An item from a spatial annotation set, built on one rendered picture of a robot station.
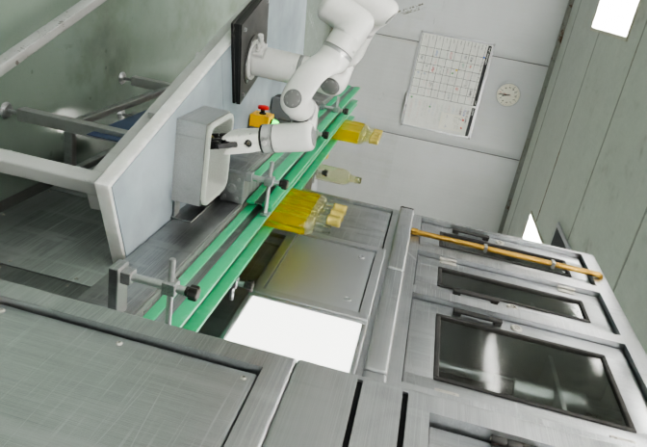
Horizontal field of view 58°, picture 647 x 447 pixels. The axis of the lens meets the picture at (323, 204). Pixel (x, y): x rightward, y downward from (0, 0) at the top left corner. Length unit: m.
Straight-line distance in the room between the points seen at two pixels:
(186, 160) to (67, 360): 0.78
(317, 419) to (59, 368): 0.34
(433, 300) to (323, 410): 1.13
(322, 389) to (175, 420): 0.19
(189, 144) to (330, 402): 0.88
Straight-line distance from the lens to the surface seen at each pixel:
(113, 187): 1.28
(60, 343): 0.89
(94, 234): 1.96
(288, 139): 1.46
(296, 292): 1.68
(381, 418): 0.79
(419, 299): 1.87
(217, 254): 1.47
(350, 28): 1.51
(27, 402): 0.80
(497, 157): 7.80
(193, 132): 1.49
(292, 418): 0.76
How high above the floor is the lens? 1.33
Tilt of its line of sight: 7 degrees down
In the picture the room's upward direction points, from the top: 103 degrees clockwise
